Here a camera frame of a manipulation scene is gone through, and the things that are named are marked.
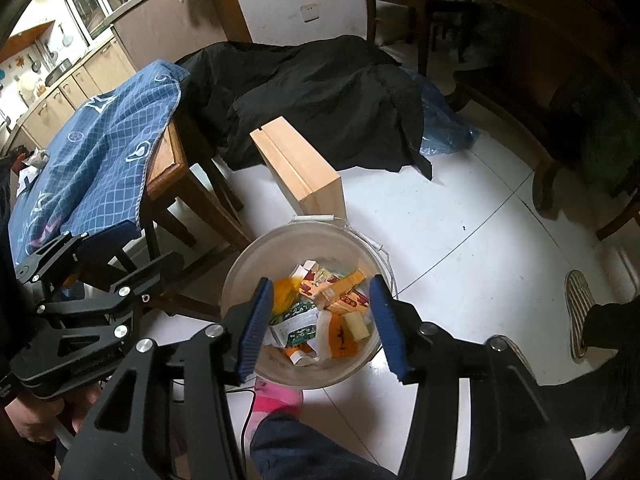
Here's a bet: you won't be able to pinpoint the green white carton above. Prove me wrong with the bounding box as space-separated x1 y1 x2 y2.
270 305 321 348

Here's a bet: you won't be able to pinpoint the black cable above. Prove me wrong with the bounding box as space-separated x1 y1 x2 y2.
227 385 258 461

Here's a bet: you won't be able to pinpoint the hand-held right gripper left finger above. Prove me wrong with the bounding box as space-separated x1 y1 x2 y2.
60 276 275 480

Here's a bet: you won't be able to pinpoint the pink sock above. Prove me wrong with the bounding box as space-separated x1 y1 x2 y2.
252 379 304 423

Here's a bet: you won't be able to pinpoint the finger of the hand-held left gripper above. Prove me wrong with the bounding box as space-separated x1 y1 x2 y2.
35 251 186 318
14 232 101 286

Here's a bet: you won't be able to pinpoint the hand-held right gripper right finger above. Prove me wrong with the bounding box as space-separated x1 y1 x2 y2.
369 274 586 480

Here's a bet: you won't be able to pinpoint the striped slipper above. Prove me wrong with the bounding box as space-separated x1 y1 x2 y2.
565 270 598 361

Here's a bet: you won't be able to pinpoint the blue checked tablecloth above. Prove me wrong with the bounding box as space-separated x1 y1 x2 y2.
10 59 191 263

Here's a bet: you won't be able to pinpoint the person's dark trouser leg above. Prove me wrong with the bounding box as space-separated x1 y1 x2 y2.
250 410 396 480

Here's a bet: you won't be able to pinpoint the person's black trouser leg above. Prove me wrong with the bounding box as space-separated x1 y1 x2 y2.
537 297 640 441

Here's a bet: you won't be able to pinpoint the light wooden box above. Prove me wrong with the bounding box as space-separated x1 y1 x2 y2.
249 116 347 221

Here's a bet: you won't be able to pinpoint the yellow cellophane wrapper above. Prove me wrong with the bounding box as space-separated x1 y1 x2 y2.
272 276 303 318

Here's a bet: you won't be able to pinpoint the lower kitchen cabinets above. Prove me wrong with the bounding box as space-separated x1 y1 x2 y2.
0 10 138 156

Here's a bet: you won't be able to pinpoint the black cloth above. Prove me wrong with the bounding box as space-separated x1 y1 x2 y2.
175 35 433 181

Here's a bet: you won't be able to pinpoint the red white medicine box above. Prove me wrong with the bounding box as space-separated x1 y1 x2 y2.
299 260 332 302

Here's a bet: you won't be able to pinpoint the white plastic bucket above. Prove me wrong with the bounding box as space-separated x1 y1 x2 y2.
220 215 398 391

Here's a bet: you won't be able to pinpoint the dark wooden table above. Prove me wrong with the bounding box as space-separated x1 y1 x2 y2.
440 0 640 241

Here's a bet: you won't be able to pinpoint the blue plastic bag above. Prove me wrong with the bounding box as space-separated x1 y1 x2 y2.
400 67 481 156

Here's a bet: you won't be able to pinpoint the person's left hand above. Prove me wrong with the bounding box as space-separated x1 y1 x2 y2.
4 385 103 443

